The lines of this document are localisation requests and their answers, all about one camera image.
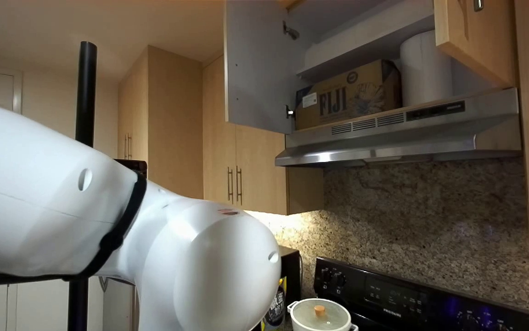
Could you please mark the white pot with lid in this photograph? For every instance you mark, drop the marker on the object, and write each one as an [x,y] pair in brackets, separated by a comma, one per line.
[320,315]

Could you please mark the white paper towel roll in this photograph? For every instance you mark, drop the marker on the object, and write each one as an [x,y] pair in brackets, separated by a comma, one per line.
[426,72]

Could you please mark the black stove control panel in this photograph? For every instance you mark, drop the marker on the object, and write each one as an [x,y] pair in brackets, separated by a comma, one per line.
[378,302]

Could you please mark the Fiji cardboard box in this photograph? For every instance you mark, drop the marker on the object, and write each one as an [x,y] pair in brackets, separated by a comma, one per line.
[360,90]

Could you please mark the wooden wall cabinets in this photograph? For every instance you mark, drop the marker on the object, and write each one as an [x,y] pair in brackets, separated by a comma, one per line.
[171,116]

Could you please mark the stainless steel range hood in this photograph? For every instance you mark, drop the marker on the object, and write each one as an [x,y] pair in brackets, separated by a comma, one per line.
[481,125]

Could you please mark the cabinet door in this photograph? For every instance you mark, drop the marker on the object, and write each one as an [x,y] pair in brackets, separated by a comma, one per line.
[261,50]
[481,35]

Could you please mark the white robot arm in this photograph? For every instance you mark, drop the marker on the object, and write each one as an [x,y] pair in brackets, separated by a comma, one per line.
[195,265]

